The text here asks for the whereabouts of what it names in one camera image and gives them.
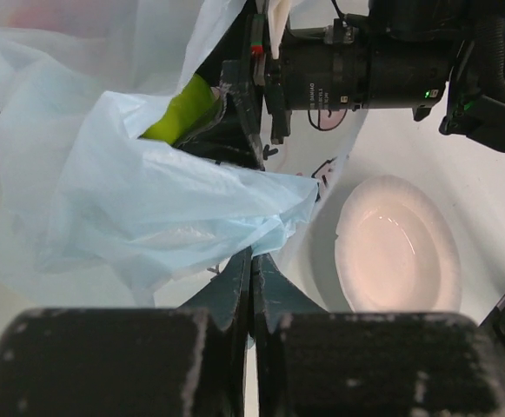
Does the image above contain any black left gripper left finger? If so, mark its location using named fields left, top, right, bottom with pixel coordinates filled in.
left=176, top=248, right=252, bottom=416

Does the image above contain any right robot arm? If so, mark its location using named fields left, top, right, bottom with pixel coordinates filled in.
left=175, top=1, right=505, bottom=169

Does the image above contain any green fake apple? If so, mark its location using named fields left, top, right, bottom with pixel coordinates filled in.
left=141, top=74, right=219, bottom=145

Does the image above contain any white paper plate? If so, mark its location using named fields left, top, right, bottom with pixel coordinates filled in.
left=335, top=175, right=462, bottom=312

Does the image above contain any light blue printed plastic bag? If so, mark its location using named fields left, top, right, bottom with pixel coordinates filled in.
left=0, top=0, right=357, bottom=305

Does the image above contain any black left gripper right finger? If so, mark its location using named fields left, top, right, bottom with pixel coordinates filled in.
left=250, top=254, right=325, bottom=416

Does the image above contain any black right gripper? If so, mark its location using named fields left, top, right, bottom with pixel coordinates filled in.
left=176, top=1, right=456, bottom=170

